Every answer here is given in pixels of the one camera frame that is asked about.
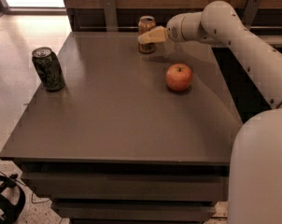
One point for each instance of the red apple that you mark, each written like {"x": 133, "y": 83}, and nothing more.
{"x": 178, "y": 77}

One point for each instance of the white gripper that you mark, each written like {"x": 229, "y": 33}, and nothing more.
{"x": 174, "y": 31}

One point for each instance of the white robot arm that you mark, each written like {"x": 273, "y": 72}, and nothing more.
{"x": 255, "y": 179}

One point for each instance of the green soda can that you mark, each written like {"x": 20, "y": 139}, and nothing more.
{"x": 48, "y": 68}

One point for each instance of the gray drawer cabinet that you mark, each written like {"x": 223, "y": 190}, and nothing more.
{"x": 117, "y": 146}

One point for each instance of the right metal wall bracket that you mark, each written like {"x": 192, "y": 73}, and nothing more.
{"x": 250, "y": 11}

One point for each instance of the left metal wall bracket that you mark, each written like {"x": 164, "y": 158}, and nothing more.
{"x": 111, "y": 18}

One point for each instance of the black strap object on floor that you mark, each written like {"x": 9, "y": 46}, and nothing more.
{"x": 10, "y": 212}

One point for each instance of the metal wall bracket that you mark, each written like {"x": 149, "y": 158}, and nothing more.
{"x": 250, "y": 11}
{"x": 111, "y": 18}

